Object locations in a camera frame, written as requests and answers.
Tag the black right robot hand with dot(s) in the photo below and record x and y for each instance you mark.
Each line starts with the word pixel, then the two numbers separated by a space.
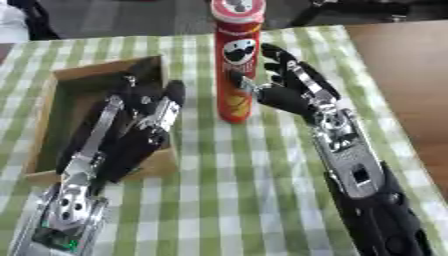
pixel 289 95

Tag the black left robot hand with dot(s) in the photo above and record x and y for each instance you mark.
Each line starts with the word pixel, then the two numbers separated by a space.
pixel 131 143

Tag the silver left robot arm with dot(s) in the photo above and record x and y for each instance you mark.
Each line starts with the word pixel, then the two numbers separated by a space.
pixel 61 220

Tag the silver and black right robot arm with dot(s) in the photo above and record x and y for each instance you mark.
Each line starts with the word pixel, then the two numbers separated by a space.
pixel 367 186

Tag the tan cardboard box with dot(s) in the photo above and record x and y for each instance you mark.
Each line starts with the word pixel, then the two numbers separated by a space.
pixel 70 100

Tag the red cylindrical chips can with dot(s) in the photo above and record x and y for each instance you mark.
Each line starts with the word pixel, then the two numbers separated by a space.
pixel 237 60

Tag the black tripod legs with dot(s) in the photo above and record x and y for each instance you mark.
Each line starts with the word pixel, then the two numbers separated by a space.
pixel 350 10

